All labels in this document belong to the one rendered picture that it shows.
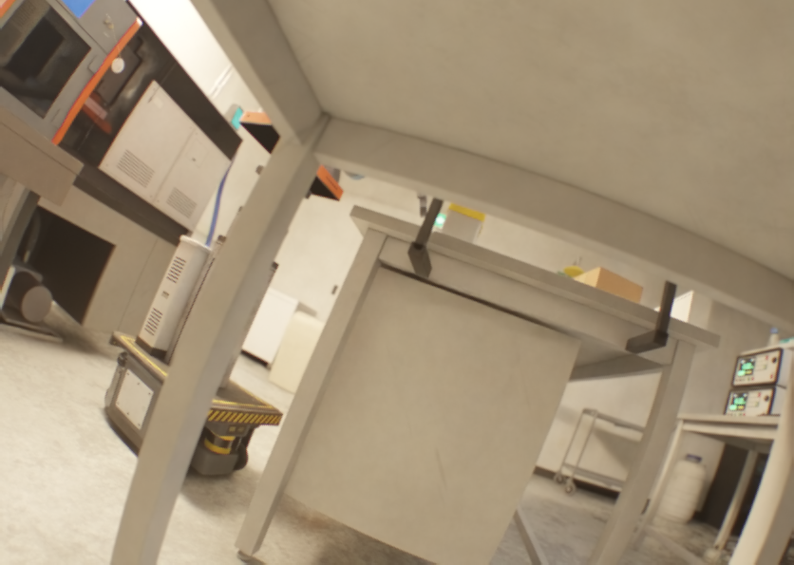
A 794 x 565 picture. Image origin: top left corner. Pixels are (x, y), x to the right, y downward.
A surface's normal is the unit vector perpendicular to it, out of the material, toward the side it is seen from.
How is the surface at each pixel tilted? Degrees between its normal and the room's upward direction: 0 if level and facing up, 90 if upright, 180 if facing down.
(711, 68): 180
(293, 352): 93
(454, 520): 90
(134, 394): 90
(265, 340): 90
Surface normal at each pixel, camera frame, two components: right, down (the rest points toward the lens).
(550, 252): -0.15, -0.29
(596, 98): -0.38, 0.90
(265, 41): 0.91, 0.33
